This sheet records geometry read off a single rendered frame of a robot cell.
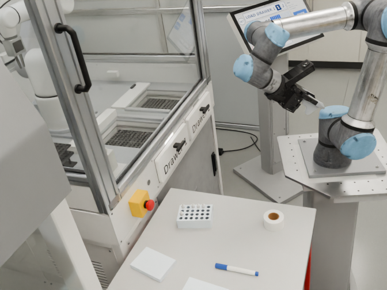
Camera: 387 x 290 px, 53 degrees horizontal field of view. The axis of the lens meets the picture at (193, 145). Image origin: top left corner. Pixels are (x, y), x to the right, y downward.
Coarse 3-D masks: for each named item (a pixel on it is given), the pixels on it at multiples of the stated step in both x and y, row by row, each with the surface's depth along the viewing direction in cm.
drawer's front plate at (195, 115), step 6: (204, 96) 191; (198, 102) 186; (204, 102) 190; (210, 102) 198; (198, 108) 183; (210, 108) 199; (192, 114) 178; (198, 114) 184; (186, 120) 174; (192, 120) 178; (204, 120) 193; (192, 126) 179; (192, 132) 179; (192, 138) 180
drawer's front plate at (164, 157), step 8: (184, 128) 170; (176, 136) 163; (184, 136) 171; (168, 144) 158; (184, 144) 172; (160, 152) 154; (168, 152) 157; (176, 152) 165; (160, 160) 151; (168, 160) 158; (176, 160) 165; (160, 168) 152; (168, 168) 159; (160, 176) 154
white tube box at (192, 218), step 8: (184, 208) 144; (192, 208) 144; (200, 208) 143; (208, 208) 143; (184, 216) 141; (192, 216) 140; (200, 216) 140; (208, 216) 139; (184, 224) 140; (192, 224) 139; (200, 224) 139; (208, 224) 138
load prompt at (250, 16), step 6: (270, 6) 221; (276, 6) 222; (282, 6) 224; (252, 12) 216; (258, 12) 217; (264, 12) 219; (270, 12) 220; (276, 12) 221; (246, 18) 214; (252, 18) 215
